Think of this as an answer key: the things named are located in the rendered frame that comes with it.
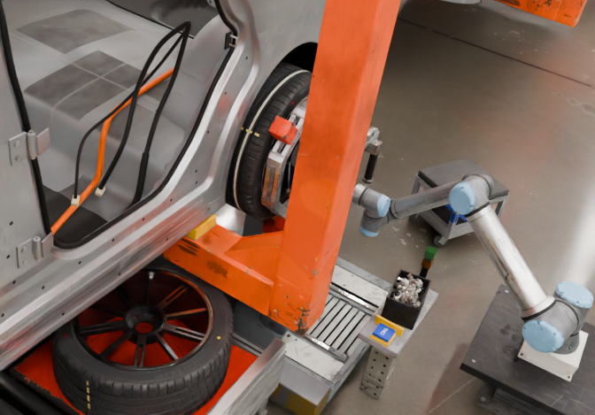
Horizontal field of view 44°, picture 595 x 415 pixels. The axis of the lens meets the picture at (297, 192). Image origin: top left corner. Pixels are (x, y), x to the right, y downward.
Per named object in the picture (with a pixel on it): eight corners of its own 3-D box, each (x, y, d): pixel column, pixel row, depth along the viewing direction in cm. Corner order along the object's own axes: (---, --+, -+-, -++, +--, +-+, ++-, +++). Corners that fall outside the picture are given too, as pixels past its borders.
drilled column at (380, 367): (368, 374, 328) (390, 309, 304) (388, 386, 325) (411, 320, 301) (359, 388, 321) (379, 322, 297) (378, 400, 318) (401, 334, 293)
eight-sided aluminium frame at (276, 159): (319, 178, 345) (341, 74, 314) (331, 183, 343) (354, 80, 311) (255, 233, 305) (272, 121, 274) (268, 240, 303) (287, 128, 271)
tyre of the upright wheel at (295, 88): (258, 193, 356) (305, 64, 341) (299, 213, 348) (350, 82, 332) (183, 205, 296) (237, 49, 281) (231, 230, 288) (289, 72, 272)
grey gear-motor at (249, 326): (225, 296, 343) (233, 240, 322) (301, 340, 328) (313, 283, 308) (201, 318, 329) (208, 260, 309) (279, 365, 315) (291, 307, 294)
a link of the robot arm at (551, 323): (584, 330, 288) (484, 167, 292) (565, 352, 277) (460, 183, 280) (553, 338, 299) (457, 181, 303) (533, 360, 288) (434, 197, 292)
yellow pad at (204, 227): (189, 210, 294) (189, 200, 292) (217, 224, 290) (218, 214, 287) (166, 226, 284) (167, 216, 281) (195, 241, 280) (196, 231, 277)
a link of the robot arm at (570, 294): (587, 322, 306) (602, 291, 296) (569, 342, 295) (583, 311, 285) (554, 303, 314) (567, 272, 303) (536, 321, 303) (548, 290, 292)
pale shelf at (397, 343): (401, 280, 320) (403, 275, 318) (436, 298, 314) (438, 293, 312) (357, 337, 288) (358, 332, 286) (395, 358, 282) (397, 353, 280)
